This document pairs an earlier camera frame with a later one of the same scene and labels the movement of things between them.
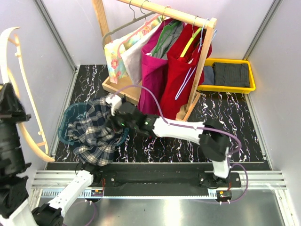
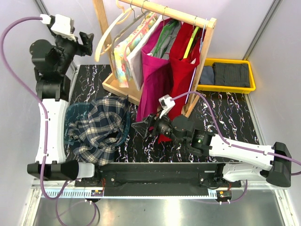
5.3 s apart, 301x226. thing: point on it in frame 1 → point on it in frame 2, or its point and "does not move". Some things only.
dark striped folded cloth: x=231 y=74 does not move
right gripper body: x=118 y=123 → x=162 y=125
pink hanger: x=146 y=22 → x=146 y=23
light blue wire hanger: x=191 y=71 → x=194 y=75
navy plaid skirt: x=99 y=139 does not move
